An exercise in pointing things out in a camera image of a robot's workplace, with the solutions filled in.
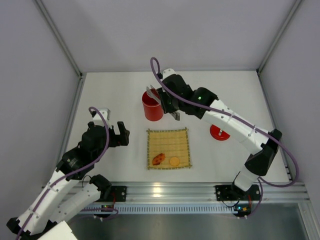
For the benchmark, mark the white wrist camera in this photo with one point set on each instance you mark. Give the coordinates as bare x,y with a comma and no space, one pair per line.
100,116
167,73

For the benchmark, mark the right aluminium frame post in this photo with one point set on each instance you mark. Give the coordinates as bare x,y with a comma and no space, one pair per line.
288,18

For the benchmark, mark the orange spotted fried piece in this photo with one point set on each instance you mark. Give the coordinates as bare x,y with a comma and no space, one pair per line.
158,159

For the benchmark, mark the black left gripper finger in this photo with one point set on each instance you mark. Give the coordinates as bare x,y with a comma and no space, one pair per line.
113,138
123,134

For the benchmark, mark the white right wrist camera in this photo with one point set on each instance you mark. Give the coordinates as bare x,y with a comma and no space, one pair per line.
167,73

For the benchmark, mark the red cylindrical container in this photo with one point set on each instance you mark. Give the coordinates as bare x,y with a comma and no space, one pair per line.
152,109

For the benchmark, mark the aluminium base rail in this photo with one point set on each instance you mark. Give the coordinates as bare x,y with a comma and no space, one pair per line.
187,198

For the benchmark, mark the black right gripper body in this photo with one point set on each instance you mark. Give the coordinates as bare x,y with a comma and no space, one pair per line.
165,102

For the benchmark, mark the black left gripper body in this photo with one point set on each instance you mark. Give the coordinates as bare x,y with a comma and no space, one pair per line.
115,138

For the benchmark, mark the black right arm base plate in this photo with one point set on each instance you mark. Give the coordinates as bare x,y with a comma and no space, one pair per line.
230,192

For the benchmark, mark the steel serving tongs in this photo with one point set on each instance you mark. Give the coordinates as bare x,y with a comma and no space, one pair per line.
152,93

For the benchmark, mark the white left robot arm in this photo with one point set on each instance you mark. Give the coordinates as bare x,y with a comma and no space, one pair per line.
48,209

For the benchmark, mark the yellow round cracker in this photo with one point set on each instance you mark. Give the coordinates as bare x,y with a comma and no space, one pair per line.
174,161

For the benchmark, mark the red round lid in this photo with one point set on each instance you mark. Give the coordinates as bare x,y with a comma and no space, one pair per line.
218,134

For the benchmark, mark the left aluminium frame post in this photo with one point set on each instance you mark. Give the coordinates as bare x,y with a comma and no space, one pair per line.
57,35

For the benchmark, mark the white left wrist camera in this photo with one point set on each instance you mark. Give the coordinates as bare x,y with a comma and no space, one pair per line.
100,116

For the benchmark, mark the aluminium frame post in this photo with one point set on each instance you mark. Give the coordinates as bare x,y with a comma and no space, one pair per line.
57,35
288,18

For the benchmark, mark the square bamboo tray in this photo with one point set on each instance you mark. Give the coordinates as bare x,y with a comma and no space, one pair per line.
172,143

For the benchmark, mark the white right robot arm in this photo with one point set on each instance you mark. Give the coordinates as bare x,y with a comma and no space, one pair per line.
175,95

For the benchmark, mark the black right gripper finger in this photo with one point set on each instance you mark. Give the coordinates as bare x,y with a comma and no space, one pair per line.
175,106
165,101

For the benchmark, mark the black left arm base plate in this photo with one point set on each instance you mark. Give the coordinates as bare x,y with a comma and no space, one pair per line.
116,193

